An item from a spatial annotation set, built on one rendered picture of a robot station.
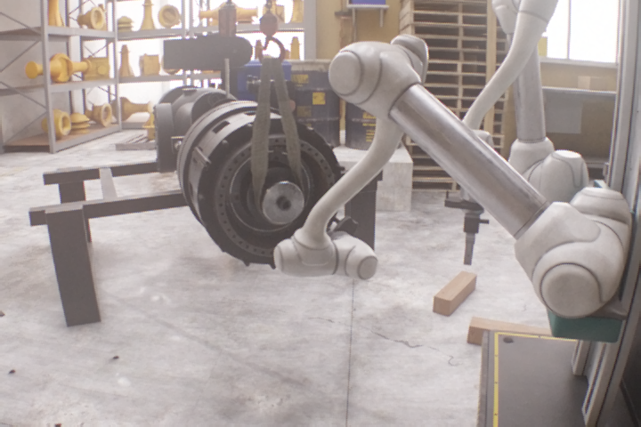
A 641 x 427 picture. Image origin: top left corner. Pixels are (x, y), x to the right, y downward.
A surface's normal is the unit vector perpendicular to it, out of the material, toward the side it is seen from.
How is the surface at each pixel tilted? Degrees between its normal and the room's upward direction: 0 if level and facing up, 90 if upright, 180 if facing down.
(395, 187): 90
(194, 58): 90
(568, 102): 90
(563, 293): 93
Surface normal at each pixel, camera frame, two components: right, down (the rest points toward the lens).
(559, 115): -0.08, 0.26
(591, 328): -0.32, 0.24
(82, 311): 0.46, 0.22
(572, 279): -0.56, 0.33
